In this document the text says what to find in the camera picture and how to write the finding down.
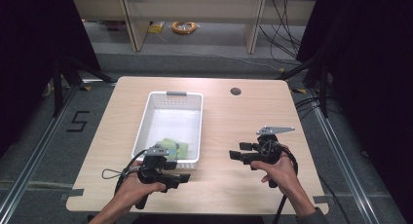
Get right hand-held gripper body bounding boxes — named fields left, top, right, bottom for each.
left=251, top=125, right=296, bottom=190

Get person's left hand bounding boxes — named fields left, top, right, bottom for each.
left=112, top=161, right=168, bottom=207

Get black floor cables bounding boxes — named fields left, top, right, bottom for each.
left=293, top=95, right=343, bottom=122

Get aluminium floor rail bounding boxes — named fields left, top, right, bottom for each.
left=0, top=83, right=83, bottom=218
left=310, top=89, right=382, bottom=224

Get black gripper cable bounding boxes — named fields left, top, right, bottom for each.
left=272, top=146, right=300, bottom=224
left=101, top=148, right=148, bottom=195

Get black curtain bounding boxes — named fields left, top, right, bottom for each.
left=0, top=0, right=102, bottom=159
left=295, top=0, right=413, bottom=217

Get person's right hand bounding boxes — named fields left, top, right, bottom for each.
left=249, top=144, right=304, bottom=201

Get bundle of black hanging cables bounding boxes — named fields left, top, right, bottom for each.
left=257, top=0, right=308, bottom=62

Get black metal stand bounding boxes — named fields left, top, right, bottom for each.
left=51, top=54, right=115, bottom=119
left=276, top=54, right=331, bottom=119

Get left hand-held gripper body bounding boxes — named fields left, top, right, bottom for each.
left=134, top=144, right=171, bottom=210

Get green mitten with face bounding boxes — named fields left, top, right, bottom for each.
left=156, top=137, right=181, bottom=162

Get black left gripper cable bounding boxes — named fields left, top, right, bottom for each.
left=101, top=148, right=148, bottom=195

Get beige wooden cabinet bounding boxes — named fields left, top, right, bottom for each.
left=70, top=0, right=318, bottom=55

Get white plastic basket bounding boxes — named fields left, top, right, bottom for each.
left=131, top=91, right=205, bottom=170

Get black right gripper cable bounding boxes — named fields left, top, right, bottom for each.
left=272, top=146, right=300, bottom=224

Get yellow packet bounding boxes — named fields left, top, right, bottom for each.
left=147, top=20, right=166, bottom=35

